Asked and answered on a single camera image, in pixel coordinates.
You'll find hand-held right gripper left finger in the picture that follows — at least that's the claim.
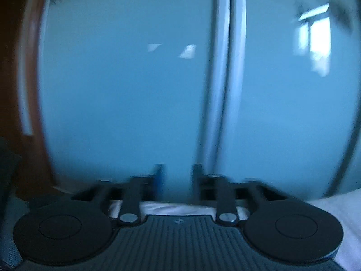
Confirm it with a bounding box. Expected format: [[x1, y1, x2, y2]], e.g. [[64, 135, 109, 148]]
[[72, 164, 166, 227]]

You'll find floral glass wardrobe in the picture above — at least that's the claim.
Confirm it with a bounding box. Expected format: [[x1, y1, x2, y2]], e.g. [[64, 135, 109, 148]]
[[0, 0, 361, 204]]

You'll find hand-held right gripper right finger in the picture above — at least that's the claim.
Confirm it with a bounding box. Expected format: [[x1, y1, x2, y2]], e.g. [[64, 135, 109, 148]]
[[193, 164, 286, 226]]

